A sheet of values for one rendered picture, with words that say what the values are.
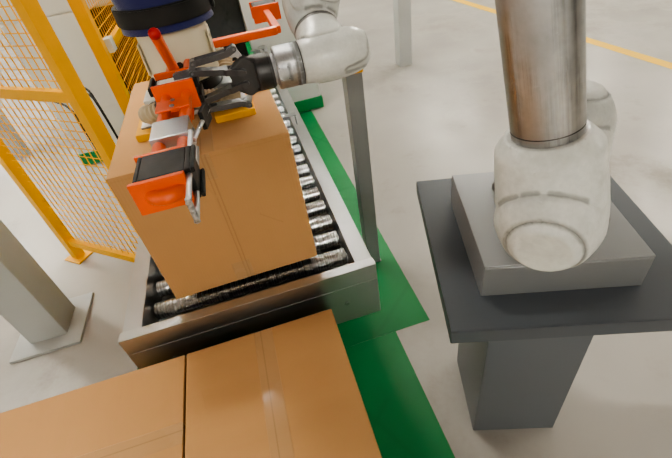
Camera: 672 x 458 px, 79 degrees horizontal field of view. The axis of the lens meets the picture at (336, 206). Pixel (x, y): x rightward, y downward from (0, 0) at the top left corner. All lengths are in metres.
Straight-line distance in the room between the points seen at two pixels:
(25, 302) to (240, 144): 1.45
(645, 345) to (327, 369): 1.25
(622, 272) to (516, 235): 0.35
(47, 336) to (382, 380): 1.51
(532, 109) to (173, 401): 0.97
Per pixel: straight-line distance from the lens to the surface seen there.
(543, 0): 0.57
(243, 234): 1.07
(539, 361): 1.26
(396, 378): 1.64
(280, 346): 1.11
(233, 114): 1.05
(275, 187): 1.00
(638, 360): 1.86
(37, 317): 2.23
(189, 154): 0.61
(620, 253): 0.94
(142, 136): 1.08
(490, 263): 0.84
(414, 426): 1.57
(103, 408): 1.22
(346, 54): 0.90
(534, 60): 0.59
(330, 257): 1.27
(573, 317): 0.91
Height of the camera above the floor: 1.45
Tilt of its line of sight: 38 degrees down
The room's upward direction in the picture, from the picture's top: 10 degrees counter-clockwise
